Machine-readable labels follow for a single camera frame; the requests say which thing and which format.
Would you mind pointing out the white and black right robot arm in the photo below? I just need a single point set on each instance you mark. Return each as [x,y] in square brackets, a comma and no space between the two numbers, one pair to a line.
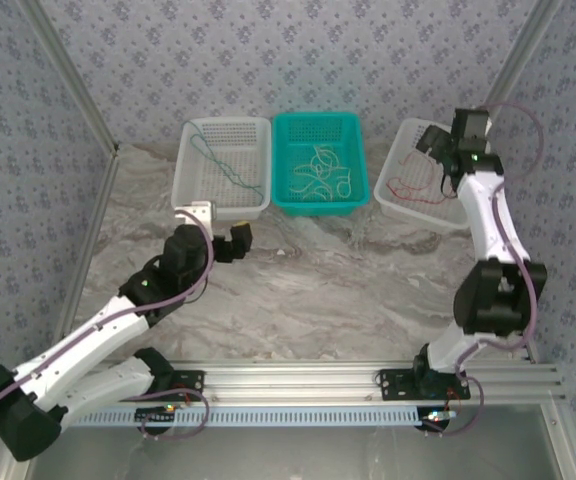
[488,220]

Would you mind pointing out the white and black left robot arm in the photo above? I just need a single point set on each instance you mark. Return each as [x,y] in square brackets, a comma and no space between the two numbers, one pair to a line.
[83,340]

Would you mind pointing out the grey metal panel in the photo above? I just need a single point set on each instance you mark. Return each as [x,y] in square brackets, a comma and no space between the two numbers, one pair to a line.
[293,455]

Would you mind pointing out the aluminium frame post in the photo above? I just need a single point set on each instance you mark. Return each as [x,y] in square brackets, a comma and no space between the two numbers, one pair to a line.
[516,65]
[72,75]

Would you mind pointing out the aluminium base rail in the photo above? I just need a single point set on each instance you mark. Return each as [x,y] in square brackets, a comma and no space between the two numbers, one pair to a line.
[293,380]

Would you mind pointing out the teal perforated plastic basket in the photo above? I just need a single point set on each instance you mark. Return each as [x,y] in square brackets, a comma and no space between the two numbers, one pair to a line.
[318,130]

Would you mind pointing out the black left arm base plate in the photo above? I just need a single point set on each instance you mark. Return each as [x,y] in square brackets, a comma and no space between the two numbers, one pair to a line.
[190,380]

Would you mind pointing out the white perforated plastic basket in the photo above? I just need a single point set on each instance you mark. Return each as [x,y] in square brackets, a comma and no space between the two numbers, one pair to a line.
[413,210]
[238,150]

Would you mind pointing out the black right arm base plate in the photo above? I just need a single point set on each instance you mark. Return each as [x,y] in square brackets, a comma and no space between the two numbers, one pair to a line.
[393,385]

